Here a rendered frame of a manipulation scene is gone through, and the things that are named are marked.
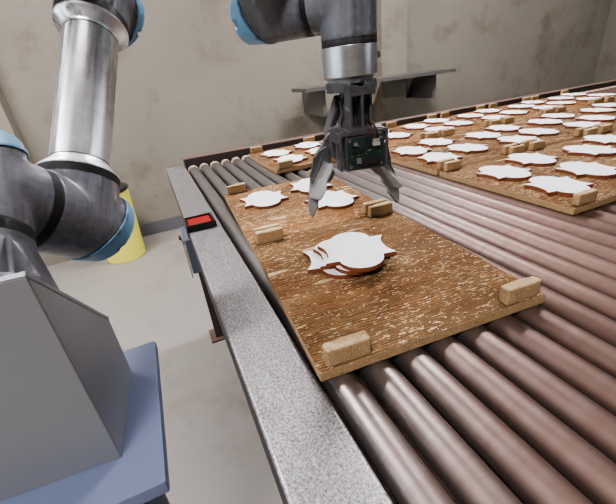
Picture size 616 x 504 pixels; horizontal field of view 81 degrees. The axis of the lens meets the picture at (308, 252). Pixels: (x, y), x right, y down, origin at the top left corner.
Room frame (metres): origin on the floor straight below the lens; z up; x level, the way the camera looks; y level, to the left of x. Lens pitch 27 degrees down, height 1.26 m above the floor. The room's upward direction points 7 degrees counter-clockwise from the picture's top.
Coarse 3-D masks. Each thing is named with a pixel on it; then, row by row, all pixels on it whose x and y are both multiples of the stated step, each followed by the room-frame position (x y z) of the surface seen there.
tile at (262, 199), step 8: (256, 192) 1.06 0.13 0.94; (264, 192) 1.05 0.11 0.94; (272, 192) 1.04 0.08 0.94; (280, 192) 1.04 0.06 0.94; (240, 200) 1.01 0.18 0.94; (248, 200) 0.99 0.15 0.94; (256, 200) 0.98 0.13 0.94; (264, 200) 0.97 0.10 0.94; (272, 200) 0.96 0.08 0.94; (280, 200) 0.96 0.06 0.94; (256, 208) 0.94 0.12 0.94; (264, 208) 0.92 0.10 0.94
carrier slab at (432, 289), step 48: (288, 240) 0.71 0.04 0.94; (384, 240) 0.65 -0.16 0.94; (432, 240) 0.63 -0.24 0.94; (288, 288) 0.51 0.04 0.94; (336, 288) 0.50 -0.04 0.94; (384, 288) 0.48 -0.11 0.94; (432, 288) 0.46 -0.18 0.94; (480, 288) 0.45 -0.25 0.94; (336, 336) 0.38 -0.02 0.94; (384, 336) 0.37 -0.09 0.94; (432, 336) 0.36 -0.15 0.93
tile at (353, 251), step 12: (336, 240) 0.62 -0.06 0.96; (348, 240) 0.62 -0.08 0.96; (360, 240) 0.61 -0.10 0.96; (372, 240) 0.60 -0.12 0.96; (324, 252) 0.59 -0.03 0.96; (336, 252) 0.57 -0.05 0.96; (348, 252) 0.57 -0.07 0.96; (360, 252) 0.56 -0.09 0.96; (372, 252) 0.56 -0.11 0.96; (384, 252) 0.55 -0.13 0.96; (396, 252) 0.55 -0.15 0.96; (336, 264) 0.54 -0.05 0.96; (348, 264) 0.52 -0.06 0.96; (360, 264) 0.52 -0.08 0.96; (372, 264) 0.52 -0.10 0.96
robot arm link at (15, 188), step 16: (0, 144) 0.46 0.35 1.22; (16, 144) 0.48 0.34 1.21; (0, 160) 0.44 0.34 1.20; (16, 160) 0.46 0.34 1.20; (0, 176) 0.43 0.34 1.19; (16, 176) 0.44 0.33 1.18; (32, 176) 0.46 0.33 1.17; (48, 176) 0.49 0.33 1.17; (0, 192) 0.41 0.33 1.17; (16, 192) 0.43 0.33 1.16; (32, 192) 0.45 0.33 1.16; (48, 192) 0.47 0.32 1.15; (0, 208) 0.39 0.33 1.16; (16, 208) 0.41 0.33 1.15; (32, 208) 0.44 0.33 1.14; (48, 208) 0.46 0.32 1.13; (32, 224) 0.43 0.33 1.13; (48, 224) 0.45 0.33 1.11
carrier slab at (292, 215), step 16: (288, 192) 1.05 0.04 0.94; (352, 192) 0.98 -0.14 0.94; (240, 208) 0.95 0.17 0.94; (272, 208) 0.92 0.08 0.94; (288, 208) 0.91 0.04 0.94; (304, 208) 0.89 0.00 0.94; (352, 208) 0.85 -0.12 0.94; (240, 224) 0.83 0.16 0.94; (256, 224) 0.82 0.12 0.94; (288, 224) 0.80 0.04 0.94; (304, 224) 0.78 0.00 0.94; (320, 224) 0.77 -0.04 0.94
